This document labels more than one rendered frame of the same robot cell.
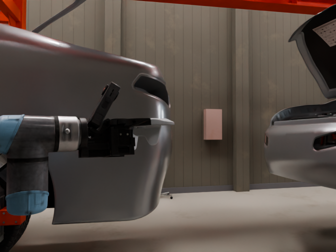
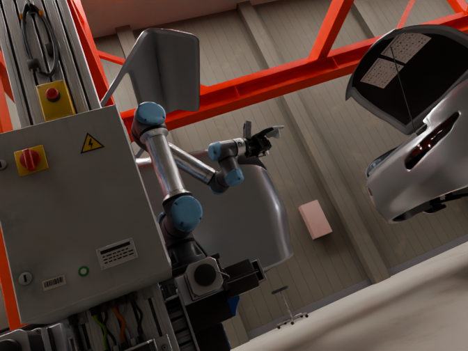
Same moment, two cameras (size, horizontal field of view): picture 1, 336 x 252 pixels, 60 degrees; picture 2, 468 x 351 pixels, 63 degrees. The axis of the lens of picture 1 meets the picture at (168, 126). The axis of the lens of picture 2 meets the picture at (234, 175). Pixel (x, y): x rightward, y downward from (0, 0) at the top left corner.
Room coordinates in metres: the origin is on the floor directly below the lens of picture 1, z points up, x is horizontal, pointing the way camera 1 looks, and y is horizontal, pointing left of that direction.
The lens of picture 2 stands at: (-0.92, 0.32, 0.64)
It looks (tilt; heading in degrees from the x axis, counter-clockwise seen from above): 17 degrees up; 358
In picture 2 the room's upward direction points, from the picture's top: 23 degrees counter-clockwise
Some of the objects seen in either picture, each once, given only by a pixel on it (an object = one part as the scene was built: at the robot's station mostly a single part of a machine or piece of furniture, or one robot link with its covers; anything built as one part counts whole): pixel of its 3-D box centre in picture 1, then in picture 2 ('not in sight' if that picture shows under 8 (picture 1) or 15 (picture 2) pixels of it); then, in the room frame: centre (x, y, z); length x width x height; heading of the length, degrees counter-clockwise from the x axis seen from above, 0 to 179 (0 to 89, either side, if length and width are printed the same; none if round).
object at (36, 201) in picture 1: (27, 183); (230, 173); (0.60, 0.29, 1.12); 0.11 x 0.08 x 0.11; 28
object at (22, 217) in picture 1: (12, 215); not in sight; (1.33, 0.70, 0.85); 0.09 x 0.08 x 0.07; 100
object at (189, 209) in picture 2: not in sight; (165, 166); (0.46, 0.51, 1.19); 0.15 x 0.12 x 0.55; 28
